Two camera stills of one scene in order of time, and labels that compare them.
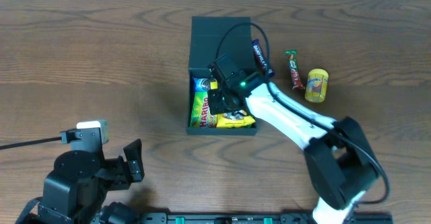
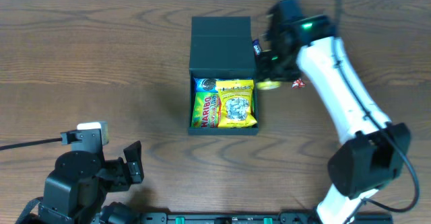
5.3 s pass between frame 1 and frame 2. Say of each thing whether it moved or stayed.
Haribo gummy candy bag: stayed
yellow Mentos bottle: moved
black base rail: stayed
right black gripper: moved
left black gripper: stayed
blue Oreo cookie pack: stayed
